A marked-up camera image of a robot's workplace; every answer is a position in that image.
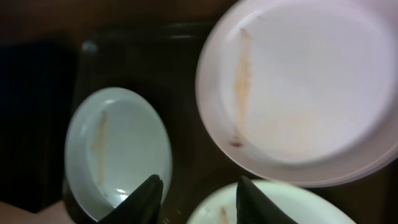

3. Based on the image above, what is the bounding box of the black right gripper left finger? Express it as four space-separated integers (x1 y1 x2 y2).
98 174 164 224

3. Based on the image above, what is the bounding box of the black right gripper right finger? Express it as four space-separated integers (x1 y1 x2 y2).
236 176 297 224

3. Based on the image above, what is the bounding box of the white plate front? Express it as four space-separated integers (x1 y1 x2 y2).
188 180 355 224

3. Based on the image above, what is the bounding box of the white plate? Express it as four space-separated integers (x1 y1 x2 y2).
65 87 172 221
188 180 355 224
195 0 397 187

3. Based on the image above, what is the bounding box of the white plate back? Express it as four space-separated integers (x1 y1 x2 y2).
195 0 397 187

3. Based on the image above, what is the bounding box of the brown plastic tray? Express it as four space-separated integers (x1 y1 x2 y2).
73 22 397 223

